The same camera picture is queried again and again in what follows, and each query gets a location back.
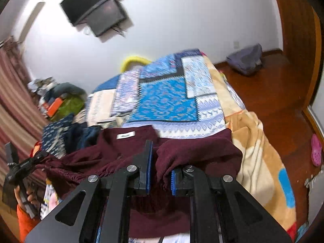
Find maroon button shirt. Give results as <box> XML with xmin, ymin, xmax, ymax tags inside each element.
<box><xmin>35</xmin><ymin>125</ymin><xmax>244</xmax><ymax>236</ymax></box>

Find white wardrobe door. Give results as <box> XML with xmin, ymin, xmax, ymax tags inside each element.
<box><xmin>305</xmin><ymin>86</ymin><xmax>324</xmax><ymax>233</ymax></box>

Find green patterned bag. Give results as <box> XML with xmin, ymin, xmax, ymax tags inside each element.
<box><xmin>51</xmin><ymin>96</ymin><xmax>85</xmax><ymax>121</ymax></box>

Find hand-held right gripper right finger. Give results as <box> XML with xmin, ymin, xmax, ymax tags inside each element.
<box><xmin>171</xmin><ymin>165</ymin><xmax>300</xmax><ymax>243</ymax></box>

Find dark folded clothes stack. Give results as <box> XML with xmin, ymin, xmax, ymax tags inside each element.
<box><xmin>64</xmin><ymin>124</ymin><xmax>102</xmax><ymax>152</ymax></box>

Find white air conditioner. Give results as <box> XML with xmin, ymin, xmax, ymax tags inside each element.
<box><xmin>21</xmin><ymin>2</ymin><xmax>46</xmax><ymax>46</ymax></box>

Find pink clog shoe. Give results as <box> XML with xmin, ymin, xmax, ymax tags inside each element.
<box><xmin>311</xmin><ymin>134</ymin><xmax>323</xmax><ymax>167</ymax></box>

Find grey backpack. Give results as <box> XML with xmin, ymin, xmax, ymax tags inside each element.
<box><xmin>226</xmin><ymin>44</ymin><xmax>264</xmax><ymax>76</ymax></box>

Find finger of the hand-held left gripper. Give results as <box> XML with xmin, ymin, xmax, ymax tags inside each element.
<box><xmin>24</xmin><ymin>151</ymin><xmax>50</xmax><ymax>169</ymax></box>

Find navy patterned folded garment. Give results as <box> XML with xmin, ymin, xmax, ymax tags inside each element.
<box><xmin>42</xmin><ymin>113</ymin><xmax>75</xmax><ymax>156</ymax></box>

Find black monitor cables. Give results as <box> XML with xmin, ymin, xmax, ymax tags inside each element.
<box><xmin>111</xmin><ymin>25</ymin><xmax>127</xmax><ymax>37</ymax></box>

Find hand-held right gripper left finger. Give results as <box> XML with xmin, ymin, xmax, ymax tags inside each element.
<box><xmin>24</xmin><ymin>140</ymin><xmax>153</xmax><ymax>243</ymax></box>

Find red striped curtain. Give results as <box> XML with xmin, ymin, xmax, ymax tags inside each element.
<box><xmin>0</xmin><ymin>37</ymin><xmax>51</xmax><ymax>175</ymax></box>

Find orange box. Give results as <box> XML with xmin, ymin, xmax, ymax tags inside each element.
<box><xmin>48</xmin><ymin>97</ymin><xmax>64</xmax><ymax>116</ymax></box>

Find small black wall monitor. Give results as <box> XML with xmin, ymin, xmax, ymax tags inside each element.
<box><xmin>87</xmin><ymin>0</ymin><xmax>128</xmax><ymax>37</ymax></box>

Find pile of clutter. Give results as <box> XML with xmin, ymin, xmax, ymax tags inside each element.
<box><xmin>27</xmin><ymin>78</ymin><xmax>59</xmax><ymax>112</ymax></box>

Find yellow ring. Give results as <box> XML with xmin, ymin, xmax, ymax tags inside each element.
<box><xmin>120</xmin><ymin>55</ymin><xmax>153</xmax><ymax>73</ymax></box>

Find person's left hand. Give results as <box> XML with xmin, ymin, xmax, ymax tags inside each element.
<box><xmin>14</xmin><ymin>185</ymin><xmax>40</xmax><ymax>208</ymax></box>

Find brown wooden door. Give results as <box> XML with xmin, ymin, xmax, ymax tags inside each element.
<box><xmin>270</xmin><ymin>0</ymin><xmax>322</xmax><ymax>108</ymax></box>

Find person's left forearm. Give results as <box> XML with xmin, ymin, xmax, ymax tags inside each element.
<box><xmin>16</xmin><ymin>204</ymin><xmax>41</xmax><ymax>242</ymax></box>

